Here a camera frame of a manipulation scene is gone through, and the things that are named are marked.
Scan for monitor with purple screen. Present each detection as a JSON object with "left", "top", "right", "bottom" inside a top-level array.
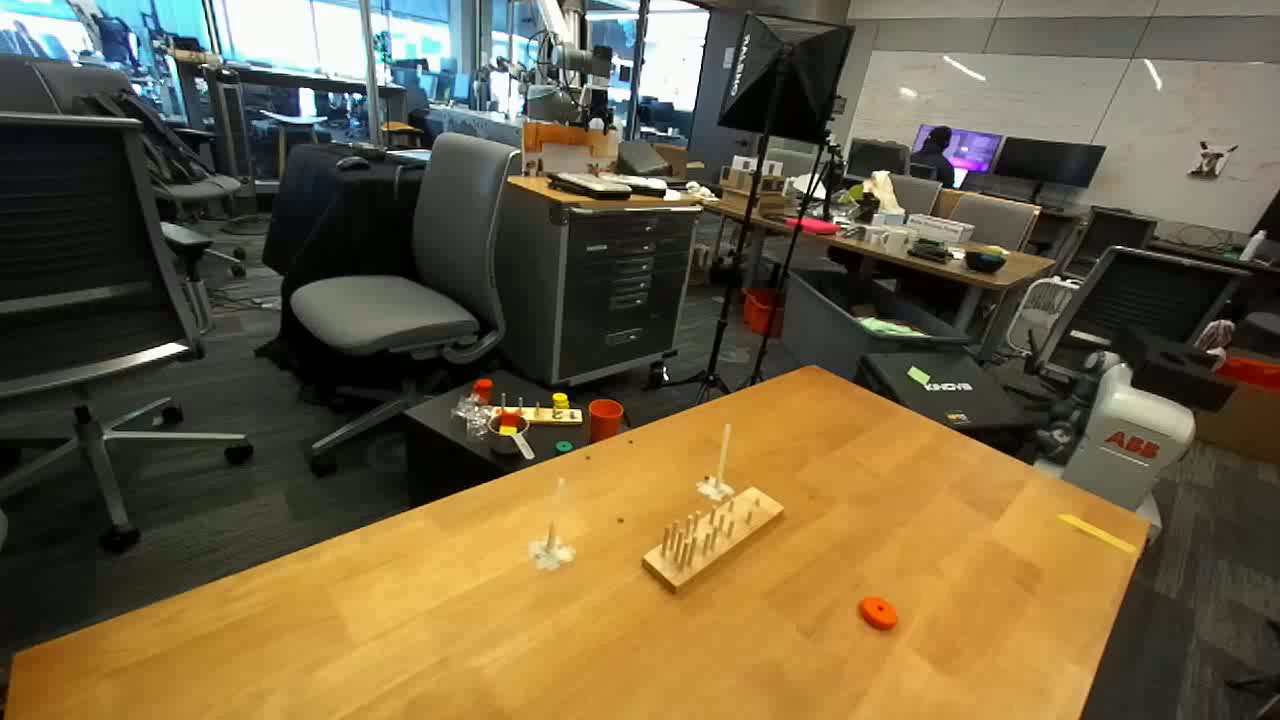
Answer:
[{"left": 909, "top": 122, "right": 1009, "bottom": 182}]

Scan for grey rolling drawer cabinet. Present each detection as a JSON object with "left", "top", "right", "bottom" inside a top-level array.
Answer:
[{"left": 491, "top": 170, "right": 707, "bottom": 393}]

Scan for wooden toy bar yellow blocks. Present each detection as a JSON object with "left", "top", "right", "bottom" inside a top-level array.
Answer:
[{"left": 512, "top": 387, "right": 588, "bottom": 432}]

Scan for white ABB robot base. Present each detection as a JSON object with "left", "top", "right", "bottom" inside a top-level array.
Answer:
[{"left": 1060, "top": 347, "right": 1201, "bottom": 515}]

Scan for black draped cloth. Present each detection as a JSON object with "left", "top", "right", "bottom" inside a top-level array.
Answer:
[{"left": 258, "top": 141, "right": 431, "bottom": 292}]

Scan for grey storage bin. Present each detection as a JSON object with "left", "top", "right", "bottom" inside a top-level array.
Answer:
[{"left": 780, "top": 266, "right": 972, "bottom": 385}]

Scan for grey padded office chair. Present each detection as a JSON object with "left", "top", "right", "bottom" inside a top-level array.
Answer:
[{"left": 285, "top": 128, "right": 522, "bottom": 479}]

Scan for black computer monitor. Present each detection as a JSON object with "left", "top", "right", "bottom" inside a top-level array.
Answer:
[{"left": 996, "top": 132, "right": 1109, "bottom": 192}]

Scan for wooden peg board with dowels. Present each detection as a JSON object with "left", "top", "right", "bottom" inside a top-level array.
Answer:
[{"left": 641, "top": 484, "right": 787, "bottom": 596}]

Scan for orange disc with hole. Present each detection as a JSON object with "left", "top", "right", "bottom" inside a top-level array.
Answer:
[{"left": 855, "top": 592, "right": 899, "bottom": 637}]

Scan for wooden desk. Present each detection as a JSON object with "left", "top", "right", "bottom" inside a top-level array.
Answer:
[{"left": 700, "top": 196, "right": 1060, "bottom": 331}]

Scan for red and white toy peg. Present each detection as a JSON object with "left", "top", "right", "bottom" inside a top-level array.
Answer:
[{"left": 491, "top": 406, "right": 541, "bottom": 465}]

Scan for orange cup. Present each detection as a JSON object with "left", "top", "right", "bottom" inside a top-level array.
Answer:
[{"left": 582, "top": 395, "right": 627, "bottom": 445}]

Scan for black mesh office chair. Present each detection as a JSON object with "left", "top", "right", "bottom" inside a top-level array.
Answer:
[
  {"left": 0, "top": 107, "right": 255, "bottom": 556},
  {"left": 1033, "top": 239, "right": 1256, "bottom": 385}
]

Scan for clear plastic bag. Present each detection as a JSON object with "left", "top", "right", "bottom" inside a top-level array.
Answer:
[{"left": 449, "top": 393, "right": 500, "bottom": 439}]

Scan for orange cardboard box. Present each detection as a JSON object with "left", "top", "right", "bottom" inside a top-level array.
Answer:
[{"left": 514, "top": 114, "right": 622, "bottom": 174}]

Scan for black softbox light on stand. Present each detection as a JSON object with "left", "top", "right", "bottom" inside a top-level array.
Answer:
[{"left": 700, "top": 10, "right": 855, "bottom": 395}]

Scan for yellow tape strip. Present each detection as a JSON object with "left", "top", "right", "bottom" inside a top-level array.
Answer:
[{"left": 1057, "top": 512, "right": 1138, "bottom": 559}]

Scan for red bucket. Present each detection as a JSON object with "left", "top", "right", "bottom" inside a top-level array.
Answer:
[{"left": 738, "top": 280, "right": 787, "bottom": 340}]

